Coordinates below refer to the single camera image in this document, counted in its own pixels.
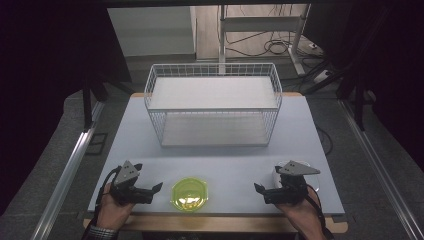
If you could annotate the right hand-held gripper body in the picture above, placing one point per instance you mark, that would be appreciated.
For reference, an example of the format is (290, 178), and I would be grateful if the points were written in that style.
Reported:
(296, 169)

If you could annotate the white power strip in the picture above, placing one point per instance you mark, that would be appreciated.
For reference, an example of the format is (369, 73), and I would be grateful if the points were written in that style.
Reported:
(322, 76)

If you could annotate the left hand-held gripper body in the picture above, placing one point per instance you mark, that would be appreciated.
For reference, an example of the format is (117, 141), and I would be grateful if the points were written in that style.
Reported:
(127, 173)

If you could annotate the green translucent bowl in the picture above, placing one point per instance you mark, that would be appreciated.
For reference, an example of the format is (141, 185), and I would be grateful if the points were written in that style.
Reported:
(189, 195)

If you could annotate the black metal stand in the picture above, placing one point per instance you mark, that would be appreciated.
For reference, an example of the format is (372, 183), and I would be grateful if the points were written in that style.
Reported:
(87, 106)
(358, 106)

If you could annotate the black floor grate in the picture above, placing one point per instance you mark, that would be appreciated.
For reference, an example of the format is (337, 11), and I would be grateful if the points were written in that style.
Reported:
(96, 144)

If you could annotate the person's right hand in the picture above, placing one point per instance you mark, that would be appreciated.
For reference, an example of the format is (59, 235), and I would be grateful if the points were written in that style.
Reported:
(305, 213)

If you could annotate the person's left hand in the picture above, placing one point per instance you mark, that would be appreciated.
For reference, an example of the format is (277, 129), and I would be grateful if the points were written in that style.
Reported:
(108, 213)

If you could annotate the aluminium floor rail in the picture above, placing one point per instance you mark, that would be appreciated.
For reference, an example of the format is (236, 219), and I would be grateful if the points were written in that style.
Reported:
(71, 166)
(376, 160)

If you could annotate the white cabinet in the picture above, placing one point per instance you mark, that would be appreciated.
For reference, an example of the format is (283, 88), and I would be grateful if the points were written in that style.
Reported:
(153, 31)

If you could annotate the white metal desk frame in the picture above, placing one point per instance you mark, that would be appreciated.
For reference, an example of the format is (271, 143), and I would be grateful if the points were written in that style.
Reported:
(260, 24)

